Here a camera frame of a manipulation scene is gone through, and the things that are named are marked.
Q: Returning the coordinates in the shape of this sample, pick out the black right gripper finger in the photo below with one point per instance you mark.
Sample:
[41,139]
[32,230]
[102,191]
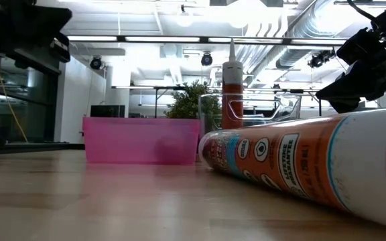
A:
[354,88]
[358,47]

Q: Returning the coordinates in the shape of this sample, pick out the clear plastic bin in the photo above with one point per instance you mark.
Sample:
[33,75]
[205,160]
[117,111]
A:
[280,110]

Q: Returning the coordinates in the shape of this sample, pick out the black monitor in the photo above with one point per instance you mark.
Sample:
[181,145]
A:
[107,111]

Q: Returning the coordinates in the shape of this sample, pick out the small green potted plant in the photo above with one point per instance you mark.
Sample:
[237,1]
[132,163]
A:
[186,103]

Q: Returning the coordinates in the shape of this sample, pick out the orange white sealant tube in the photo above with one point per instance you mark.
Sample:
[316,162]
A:
[313,160]
[232,107]

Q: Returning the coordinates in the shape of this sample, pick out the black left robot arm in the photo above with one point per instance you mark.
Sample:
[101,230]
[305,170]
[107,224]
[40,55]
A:
[18,23]

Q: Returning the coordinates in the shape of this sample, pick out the black framed background table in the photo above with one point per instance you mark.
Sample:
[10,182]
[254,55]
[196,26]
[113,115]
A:
[166,88]

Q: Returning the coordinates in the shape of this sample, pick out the silver ventilation duct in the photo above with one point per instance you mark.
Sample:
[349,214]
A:
[300,50]

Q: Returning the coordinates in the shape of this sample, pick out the pink translucent plastic bin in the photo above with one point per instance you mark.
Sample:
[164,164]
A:
[129,140]

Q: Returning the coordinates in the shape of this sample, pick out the black track spotlight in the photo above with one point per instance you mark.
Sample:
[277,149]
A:
[206,59]
[318,59]
[96,62]

